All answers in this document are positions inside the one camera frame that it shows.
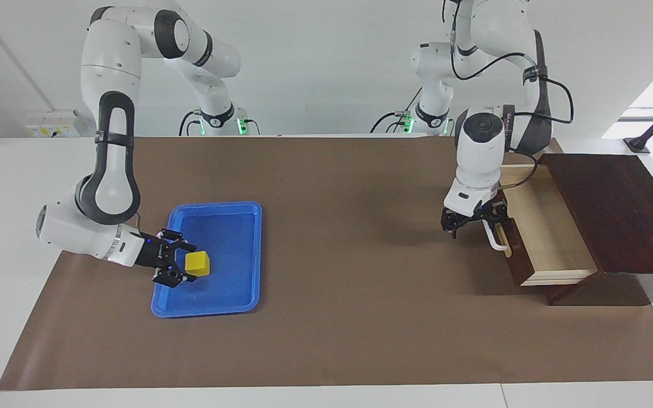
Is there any brown paper table mat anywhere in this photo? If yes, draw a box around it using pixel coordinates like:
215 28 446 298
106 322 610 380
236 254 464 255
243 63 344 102
0 135 653 392

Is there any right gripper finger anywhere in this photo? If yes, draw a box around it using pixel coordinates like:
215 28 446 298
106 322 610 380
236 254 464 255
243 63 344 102
156 228 197 253
152 263 197 288

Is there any white drawer handle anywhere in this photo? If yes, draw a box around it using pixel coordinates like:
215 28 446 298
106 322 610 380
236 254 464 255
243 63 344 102
482 220 510 252

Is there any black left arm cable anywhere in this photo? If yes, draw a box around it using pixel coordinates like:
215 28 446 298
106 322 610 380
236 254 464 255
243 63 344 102
448 0 575 189

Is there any blue plastic tray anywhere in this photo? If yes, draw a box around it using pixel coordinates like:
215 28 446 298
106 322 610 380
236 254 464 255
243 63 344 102
151 201 263 318

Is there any black base cable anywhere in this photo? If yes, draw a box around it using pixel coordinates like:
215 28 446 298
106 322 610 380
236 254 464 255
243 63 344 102
369 85 422 134
177 110 202 137

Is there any yellow block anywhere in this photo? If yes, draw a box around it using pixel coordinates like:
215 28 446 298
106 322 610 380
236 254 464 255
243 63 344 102
185 251 212 278

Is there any dark wooden drawer cabinet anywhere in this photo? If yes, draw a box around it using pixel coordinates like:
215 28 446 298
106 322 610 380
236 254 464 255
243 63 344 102
539 153 653 307

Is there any wooden drawer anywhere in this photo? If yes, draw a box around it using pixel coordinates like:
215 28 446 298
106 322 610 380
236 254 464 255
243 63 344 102
497 163 599 287

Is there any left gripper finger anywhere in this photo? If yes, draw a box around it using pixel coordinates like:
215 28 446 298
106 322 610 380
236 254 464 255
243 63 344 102
441 211 467 239
481 215 510 243

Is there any white wall socket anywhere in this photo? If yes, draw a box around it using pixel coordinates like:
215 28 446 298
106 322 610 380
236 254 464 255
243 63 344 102
25 109 80 138

